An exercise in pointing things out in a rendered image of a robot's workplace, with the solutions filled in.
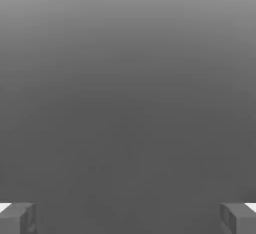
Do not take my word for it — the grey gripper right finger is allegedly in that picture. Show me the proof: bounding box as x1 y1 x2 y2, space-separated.
219 202 256 234

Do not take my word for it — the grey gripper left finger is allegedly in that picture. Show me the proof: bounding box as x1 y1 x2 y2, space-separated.
0 202 38 234

